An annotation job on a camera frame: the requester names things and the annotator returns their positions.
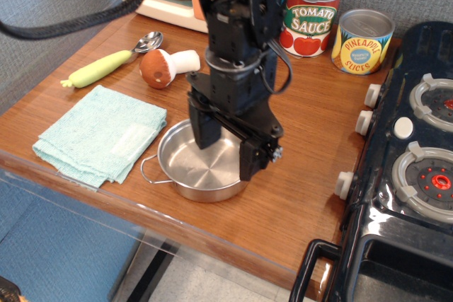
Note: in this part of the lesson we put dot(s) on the spoon with green handle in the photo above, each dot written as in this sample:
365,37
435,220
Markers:
95,71

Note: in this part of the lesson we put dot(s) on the pineapple slices can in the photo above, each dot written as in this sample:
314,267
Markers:
362,40

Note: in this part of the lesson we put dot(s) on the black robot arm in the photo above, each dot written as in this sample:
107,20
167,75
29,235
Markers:
242,57

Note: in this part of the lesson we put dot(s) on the metal pot with handles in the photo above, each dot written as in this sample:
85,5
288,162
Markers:
200,175

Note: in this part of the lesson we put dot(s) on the plush brown mushroom toy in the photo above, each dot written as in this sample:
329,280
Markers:
158,68

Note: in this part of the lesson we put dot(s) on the black toy stove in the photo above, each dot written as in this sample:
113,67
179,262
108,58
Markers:
397,225

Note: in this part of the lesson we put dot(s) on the light blue folded cloth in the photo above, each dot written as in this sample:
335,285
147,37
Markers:
101,137

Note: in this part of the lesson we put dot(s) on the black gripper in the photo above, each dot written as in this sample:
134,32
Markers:
234,95

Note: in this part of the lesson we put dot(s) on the tomato sauce can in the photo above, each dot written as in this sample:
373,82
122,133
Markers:
307,26

